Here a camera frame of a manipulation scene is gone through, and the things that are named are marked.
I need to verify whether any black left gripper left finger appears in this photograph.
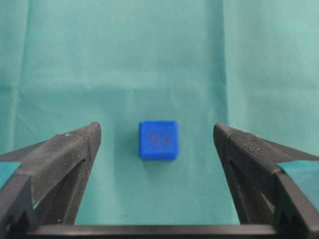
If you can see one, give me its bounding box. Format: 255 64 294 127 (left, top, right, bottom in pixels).
0 122 102 239

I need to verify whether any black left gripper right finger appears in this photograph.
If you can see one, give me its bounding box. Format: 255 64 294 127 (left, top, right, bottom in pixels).
213 123 319 239

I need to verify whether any blue block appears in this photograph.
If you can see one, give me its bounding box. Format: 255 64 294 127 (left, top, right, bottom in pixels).
139 120 179 161

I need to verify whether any green table cloth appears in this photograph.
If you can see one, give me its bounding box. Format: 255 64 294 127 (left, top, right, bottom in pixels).
0 0 319 225

